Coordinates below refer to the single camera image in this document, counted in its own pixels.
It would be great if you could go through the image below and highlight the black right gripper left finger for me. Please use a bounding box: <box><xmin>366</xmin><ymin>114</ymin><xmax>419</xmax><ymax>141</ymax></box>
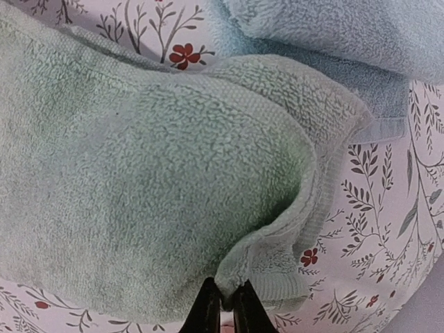
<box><xmin>180</xmin><ymin>277</ymin><xmax>221</xmax><ymax>333</ymax></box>

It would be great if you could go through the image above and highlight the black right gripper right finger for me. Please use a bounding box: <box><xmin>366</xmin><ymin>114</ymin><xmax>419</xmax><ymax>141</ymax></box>
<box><xmin>232</xmin><ymin>280</ymin><xmax>278</xmax><ymax>333</ymax></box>

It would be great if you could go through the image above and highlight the light blue rolled towel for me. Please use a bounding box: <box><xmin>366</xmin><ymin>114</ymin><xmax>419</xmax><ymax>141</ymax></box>
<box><xmin>205</xmin><ymin>0</ymin><xmax>443</xmax><ymax>143</ymax></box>

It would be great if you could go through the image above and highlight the green panda towel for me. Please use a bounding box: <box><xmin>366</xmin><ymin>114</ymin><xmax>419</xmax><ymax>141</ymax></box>
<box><xmin>1</xmin><ymin>2</ymin><xmax>371</xmax><ymax>323</ymax></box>

